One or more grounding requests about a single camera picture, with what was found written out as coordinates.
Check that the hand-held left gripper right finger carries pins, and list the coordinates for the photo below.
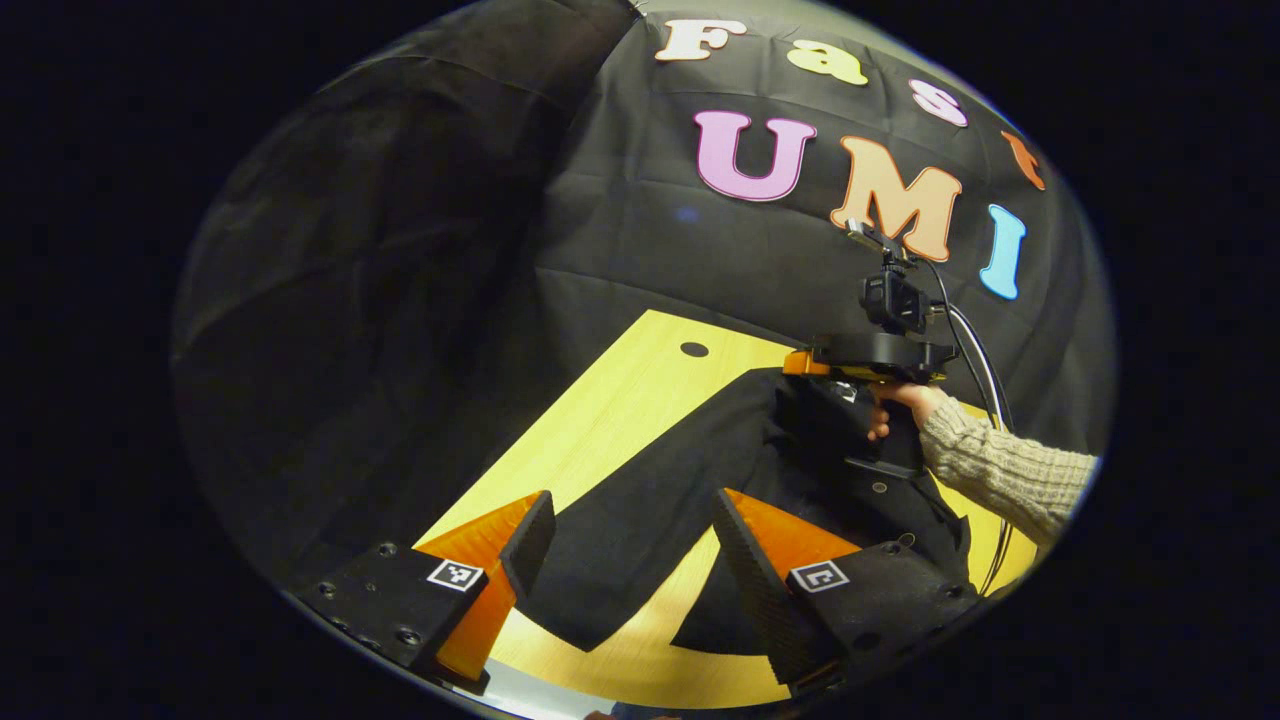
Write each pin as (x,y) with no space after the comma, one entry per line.
(760,590)

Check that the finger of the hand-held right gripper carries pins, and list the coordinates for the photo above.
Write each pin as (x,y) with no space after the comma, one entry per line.
(803,364)

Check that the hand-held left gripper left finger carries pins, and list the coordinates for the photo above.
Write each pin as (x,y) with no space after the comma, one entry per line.
(526,545)

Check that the black jacket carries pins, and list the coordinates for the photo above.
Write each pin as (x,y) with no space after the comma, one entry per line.
(640,500)

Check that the black backdrop cloth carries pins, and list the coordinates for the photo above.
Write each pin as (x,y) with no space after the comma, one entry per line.
(640,230)

